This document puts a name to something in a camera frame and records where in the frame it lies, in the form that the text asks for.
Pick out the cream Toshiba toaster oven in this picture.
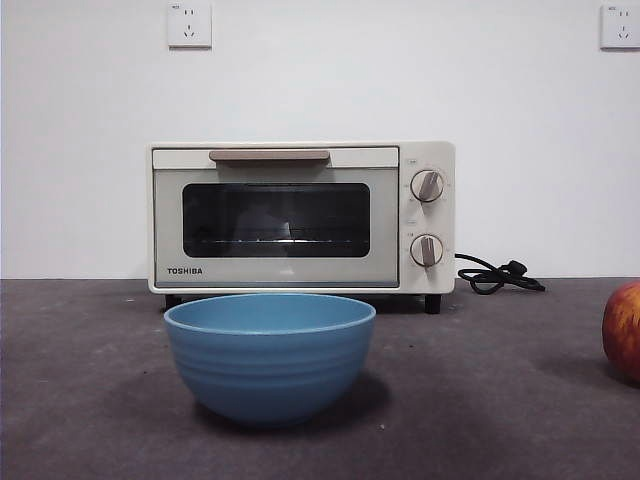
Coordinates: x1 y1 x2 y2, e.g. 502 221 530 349
147 141 457 315

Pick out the blue ribbed bowl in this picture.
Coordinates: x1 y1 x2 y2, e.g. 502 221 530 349
163 293 377 428

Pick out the oven door with glass window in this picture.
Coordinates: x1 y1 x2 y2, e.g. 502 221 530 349
151 146 400 290

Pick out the red yellow apple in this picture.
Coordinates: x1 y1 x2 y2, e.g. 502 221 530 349
601 280 640 385

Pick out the oven timer knob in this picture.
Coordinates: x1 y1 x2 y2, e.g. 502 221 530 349
409 233 445 268

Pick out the oven temperature knob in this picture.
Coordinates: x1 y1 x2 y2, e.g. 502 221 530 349
409 169 448 204

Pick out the oven wire rack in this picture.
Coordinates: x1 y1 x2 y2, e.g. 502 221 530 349
199 238 335 248

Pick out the black oven power cable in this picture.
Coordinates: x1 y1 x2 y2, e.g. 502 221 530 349
454 252 546 294

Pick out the white wall socket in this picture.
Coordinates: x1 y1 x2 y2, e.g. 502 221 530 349
167 1 213 50
599 4 640 51

